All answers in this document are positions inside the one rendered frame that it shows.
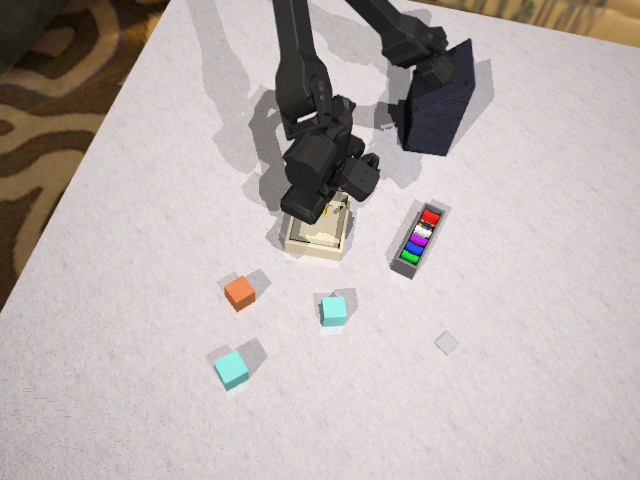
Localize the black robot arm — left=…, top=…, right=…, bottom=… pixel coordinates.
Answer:
left=272, top=0, right=461, bottom=202

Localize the orange cube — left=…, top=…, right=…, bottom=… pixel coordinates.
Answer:
left=224, top=275, right=255, bottom=312

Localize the cream shallow tray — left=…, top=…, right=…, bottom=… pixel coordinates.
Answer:
left=284, top=191, right=352, bottom=261

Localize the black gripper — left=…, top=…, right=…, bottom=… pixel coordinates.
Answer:
left=280, top=134, right=366, bottom=225

